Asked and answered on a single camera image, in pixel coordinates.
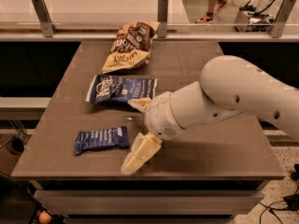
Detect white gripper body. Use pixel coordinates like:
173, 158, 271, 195
144, 91, 184, 140

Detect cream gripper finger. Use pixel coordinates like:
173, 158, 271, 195
121, 133, 163, 175
128, 97, 151, 113

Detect blue rxbar blueberry wrapper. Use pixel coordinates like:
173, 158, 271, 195
75, 126, 129, 155

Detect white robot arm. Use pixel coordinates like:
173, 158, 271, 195
121, 55, 299, 175

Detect blue kettle chip bag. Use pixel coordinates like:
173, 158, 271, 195
86, 75, 158, 105

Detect brown chip bag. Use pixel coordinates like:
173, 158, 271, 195
102, 21, 160, 74

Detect orange ball on floor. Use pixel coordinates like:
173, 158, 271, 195
38, 211, 52, 224

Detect dark round bin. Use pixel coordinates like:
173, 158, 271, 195
7, 137, 24, 156

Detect person's legs in background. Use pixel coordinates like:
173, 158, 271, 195
195, 0, 228, 24

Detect middle metal rail bracket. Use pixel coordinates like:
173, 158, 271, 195
157, 0, 168, 38

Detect metal rail bracket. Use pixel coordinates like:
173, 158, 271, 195
31, 0, 56, 37
157, 0, 168, 38
269, 0, 297, 38

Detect left metal rail bracket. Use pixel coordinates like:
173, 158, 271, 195
31, 0, 56, 37

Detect background robot base with cables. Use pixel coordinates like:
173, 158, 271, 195
235, 0, 276, 33

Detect black cables on floor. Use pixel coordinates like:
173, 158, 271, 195
258, 163, 299, 224

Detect right metal rail bracket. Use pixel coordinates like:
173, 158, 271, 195
269, 0, 297, 38

